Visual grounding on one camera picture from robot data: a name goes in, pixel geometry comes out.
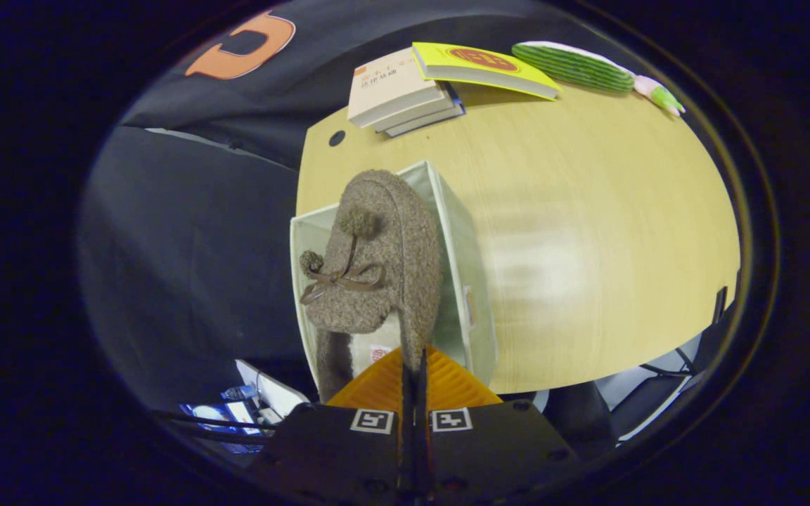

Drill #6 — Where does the yellow book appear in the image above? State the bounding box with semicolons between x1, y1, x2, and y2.
412;42;560;100

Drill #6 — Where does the cream fabric storage box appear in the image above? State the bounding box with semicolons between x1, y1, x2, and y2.
290;160;499;394

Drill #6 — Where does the brown fuzzy shoe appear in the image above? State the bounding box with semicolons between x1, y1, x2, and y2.
298;169;442;405

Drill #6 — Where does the watermelon slice plush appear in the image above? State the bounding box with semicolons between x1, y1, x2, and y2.
512;41;636;94

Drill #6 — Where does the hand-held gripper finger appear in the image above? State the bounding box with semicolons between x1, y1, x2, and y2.
416;344;581;506
247;344;416;506

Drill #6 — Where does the black backdrop cloth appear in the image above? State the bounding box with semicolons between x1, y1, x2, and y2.
78;0;589;415

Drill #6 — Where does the white flat carton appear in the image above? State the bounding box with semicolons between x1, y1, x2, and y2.
235;360;311;422

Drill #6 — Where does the blue covered book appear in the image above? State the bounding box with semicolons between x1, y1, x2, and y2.
384;84;466;138

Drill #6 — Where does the white paperback book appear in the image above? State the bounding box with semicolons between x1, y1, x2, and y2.
370;90;456;133

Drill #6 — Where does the blue printed box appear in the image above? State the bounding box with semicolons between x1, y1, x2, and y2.
179;402;265;454

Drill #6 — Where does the small green pink plush toy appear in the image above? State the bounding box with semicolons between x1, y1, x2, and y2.
634;75;686;117

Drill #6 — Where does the beige paperback book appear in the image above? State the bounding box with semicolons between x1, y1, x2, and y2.
347;48;444;129

